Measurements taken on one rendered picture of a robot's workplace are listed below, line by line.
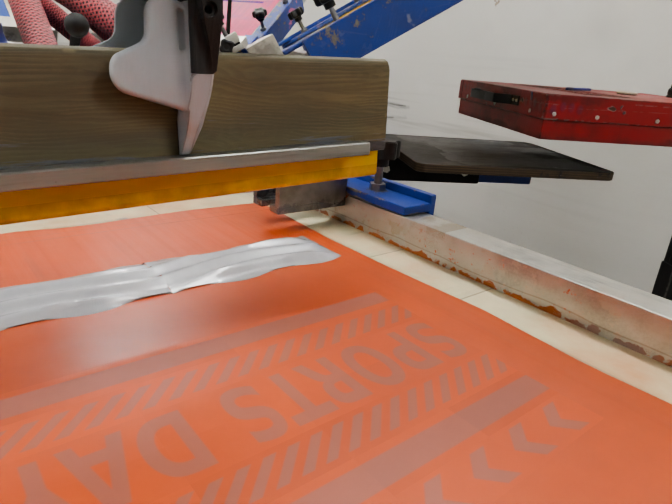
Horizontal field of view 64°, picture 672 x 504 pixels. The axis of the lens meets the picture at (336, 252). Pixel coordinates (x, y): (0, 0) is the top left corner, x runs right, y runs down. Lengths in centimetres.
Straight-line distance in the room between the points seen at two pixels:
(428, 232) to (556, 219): 195
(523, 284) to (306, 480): 29
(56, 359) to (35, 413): 5
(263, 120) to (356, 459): 24
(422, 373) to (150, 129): 24
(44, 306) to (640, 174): 214
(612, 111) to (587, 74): 117
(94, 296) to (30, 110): 16
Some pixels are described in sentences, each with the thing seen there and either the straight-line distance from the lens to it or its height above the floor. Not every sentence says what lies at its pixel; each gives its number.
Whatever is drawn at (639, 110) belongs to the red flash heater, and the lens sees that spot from 128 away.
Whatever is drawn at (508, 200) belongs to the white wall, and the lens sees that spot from 259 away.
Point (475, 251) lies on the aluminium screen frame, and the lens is 52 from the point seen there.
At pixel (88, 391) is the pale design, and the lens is 35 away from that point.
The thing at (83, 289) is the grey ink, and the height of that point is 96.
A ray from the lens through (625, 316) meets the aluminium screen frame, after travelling 46.
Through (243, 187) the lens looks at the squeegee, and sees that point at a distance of 41.
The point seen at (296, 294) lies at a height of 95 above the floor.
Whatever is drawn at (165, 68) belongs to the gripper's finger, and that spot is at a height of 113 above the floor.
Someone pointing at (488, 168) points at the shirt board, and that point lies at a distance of 117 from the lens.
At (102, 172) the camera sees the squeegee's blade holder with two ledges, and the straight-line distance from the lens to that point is 34.
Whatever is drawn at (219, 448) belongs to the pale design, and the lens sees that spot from 30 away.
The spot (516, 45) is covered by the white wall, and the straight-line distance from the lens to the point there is 259.
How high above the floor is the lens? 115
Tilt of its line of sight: 21 degrees down
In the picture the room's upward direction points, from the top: 5 degrees clockwise
